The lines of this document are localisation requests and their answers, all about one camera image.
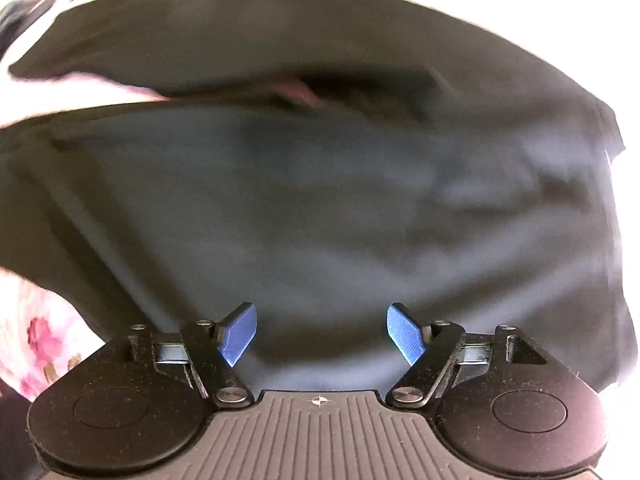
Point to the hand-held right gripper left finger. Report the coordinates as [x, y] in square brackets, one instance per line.
[239, 334]

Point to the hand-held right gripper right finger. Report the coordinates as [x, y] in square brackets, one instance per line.
[406, 336]

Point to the black garment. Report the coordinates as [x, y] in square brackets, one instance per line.
[300, 200]

